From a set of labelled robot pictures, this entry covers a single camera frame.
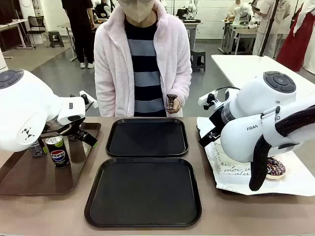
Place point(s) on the black tripod pole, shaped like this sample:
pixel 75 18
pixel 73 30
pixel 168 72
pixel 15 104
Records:
pixel 268 29

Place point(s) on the white side table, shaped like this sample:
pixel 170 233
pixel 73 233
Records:
pixel 241 68

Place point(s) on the brown plastic tray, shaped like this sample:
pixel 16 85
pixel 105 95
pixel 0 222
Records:
pixel 49 177

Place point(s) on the person's right forearm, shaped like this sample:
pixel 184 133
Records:
pixel 104 91

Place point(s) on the person's left forearm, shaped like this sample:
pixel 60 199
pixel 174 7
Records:
pixel 182 78

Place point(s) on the person in black clothes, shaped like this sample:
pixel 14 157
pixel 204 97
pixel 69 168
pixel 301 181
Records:
pixel 78 29

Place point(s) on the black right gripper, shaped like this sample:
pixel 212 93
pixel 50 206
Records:
pixel 216 120

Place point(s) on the person in pink fleece jacket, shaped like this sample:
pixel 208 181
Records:
pixel 145 73

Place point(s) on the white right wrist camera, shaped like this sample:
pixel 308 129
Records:
pixel 205 98

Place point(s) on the chocolate sprinkled donut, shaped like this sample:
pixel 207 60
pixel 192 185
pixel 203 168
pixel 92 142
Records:
pixel 276 168

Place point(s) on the large black plastic tray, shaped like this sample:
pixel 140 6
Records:
pixel 142 191

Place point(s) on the grey plastic stool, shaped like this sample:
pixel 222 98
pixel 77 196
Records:
pixel 198 57

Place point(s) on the white background desk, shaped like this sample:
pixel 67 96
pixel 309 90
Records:
pixel 65 25

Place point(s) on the beige face mask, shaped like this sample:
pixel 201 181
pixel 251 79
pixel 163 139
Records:
pixel 137 11

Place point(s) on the white paper sheet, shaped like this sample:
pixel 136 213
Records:
pixel 283 184

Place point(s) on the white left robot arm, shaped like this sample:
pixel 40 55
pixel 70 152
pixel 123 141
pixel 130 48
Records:
pixel 24 110

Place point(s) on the background work table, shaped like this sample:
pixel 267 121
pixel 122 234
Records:
pixel 242 33

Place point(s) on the black office chair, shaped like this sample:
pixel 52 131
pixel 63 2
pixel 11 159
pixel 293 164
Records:
pixel 37 24

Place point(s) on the black Pepsi can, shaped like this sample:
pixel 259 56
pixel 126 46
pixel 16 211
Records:
pixel 58 155
pixel 38 151

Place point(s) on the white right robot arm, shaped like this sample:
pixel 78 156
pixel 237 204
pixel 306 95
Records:
pixel 246 140

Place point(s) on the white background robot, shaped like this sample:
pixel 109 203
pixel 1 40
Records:
pixel 243 12

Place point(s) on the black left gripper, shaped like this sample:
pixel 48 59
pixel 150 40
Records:
pixel 73 136

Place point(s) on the person in light clothes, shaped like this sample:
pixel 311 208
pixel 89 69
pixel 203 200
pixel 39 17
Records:
pixel 270 22

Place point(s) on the person's left hand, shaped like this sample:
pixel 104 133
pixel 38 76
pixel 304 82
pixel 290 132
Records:
pixel 176 105

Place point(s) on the small black plastic tray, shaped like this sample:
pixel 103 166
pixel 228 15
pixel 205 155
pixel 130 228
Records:
pixel 147 137

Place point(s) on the dark grey step stool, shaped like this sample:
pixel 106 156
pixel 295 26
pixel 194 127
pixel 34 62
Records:
pixel 56 38

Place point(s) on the printed white paper box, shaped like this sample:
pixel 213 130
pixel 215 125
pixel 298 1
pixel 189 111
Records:
pixel 233 166

